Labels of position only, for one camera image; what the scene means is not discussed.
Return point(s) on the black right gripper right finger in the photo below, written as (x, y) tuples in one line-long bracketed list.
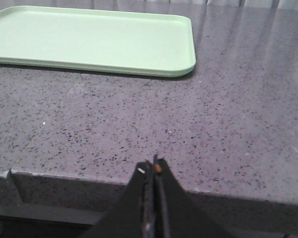
[(177, 216)]

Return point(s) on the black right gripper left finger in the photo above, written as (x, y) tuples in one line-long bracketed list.
[(124, 220)]

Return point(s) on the light green plastic tray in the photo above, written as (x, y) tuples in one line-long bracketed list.
[(97, 40)]

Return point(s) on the white pleated curtain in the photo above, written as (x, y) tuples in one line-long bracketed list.
[(278, 4)]

